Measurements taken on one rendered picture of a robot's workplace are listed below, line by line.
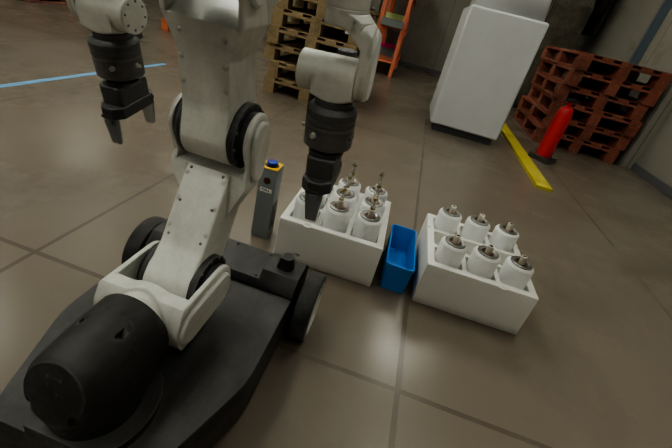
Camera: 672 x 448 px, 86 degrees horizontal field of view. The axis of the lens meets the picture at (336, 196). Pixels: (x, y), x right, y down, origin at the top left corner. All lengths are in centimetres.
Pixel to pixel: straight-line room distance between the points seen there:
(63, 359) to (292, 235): 84
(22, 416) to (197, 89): 64
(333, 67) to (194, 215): 44
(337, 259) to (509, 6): 295
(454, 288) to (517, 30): 278
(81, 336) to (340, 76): 58
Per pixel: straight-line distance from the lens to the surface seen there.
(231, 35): 68
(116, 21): 81
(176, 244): 86
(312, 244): 135
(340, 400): 109
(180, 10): 74
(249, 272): 107
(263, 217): 147
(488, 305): 145
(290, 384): 109
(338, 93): 60
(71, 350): 72
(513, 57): 377
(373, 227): 130
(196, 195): 84
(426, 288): 139
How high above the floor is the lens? 90
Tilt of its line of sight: 28 degrees down
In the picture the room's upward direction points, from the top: 14 degrees clockwise
